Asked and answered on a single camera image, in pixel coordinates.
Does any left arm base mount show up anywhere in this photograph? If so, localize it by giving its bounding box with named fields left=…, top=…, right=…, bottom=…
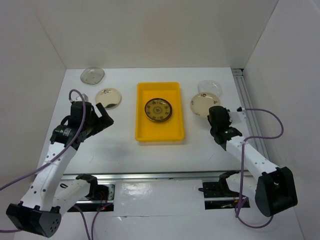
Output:
left=75, top=174, right=115, bottom=212

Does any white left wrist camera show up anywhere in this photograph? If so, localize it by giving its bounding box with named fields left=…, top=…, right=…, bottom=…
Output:
left=79, top=93, right=89, bottom=102

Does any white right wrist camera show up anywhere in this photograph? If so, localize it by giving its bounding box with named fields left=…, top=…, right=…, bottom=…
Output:
left=229, top=106, right=247, bottom=124

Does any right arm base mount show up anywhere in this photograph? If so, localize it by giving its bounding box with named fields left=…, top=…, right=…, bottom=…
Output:
left=198, top=170, right=239, bottom=210

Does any yellow ornate plate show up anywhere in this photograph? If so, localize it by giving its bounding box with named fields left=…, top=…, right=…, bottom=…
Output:
left=144, top=98, right=173, bottom=123

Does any yellow plastic bin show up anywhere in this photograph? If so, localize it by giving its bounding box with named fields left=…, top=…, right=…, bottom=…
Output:
left=135, top=82, right=185, bottom=143

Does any smoky clear glass plate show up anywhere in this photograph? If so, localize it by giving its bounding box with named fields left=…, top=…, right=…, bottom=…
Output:
left=80, top=67, right=105, bottom=85

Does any right side aluminium rail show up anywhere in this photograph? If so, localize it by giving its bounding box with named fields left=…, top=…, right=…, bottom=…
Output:
left=231, top=68, right=270, bottom=159

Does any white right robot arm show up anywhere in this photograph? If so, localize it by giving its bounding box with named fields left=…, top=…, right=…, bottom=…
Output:
left=207, top=106, right=298, bottom=217

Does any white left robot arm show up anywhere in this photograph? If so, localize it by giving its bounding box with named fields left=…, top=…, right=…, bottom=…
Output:
left=6, top=101, right=114, bottom=238

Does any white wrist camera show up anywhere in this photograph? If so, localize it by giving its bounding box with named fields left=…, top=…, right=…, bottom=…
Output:
left=79, top=93, right=89, bottom=102
left=229, top=106, right=247, bottom=124

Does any aluminium table rail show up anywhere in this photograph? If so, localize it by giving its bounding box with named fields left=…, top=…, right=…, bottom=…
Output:
left=59, top=170, right=256, bottom=181

